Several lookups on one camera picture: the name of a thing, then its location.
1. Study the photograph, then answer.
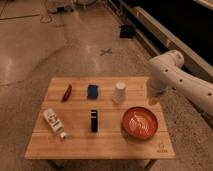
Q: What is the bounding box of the white ceramic cup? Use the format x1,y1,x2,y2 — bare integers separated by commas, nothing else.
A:
113,82,126,103

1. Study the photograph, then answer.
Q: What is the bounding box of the black box on floor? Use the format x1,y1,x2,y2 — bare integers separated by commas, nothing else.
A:
120,25,134,38

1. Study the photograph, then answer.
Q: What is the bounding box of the white tube with label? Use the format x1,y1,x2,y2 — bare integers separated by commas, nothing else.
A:
43,108,67,139

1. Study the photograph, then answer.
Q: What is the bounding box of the black rectangular device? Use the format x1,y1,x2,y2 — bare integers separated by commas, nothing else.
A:
91,110,98,132

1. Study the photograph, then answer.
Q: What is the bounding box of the blue eraser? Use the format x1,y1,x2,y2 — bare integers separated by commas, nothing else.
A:
87,85,98,99

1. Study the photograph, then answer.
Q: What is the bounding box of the red pocket knife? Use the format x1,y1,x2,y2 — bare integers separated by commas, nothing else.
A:
62,85,72,102

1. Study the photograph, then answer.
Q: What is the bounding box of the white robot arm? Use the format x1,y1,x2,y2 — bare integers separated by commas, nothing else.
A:
147,50,213,116

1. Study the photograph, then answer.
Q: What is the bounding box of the orange patterned bowl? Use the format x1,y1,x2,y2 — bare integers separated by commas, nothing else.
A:
122,106,158,140

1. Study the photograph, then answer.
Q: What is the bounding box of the wooden folding table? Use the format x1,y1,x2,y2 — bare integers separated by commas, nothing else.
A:
25,77,175,160

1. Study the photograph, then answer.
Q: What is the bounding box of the grey floor equipment base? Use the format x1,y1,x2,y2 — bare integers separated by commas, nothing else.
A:
47,0,74,13

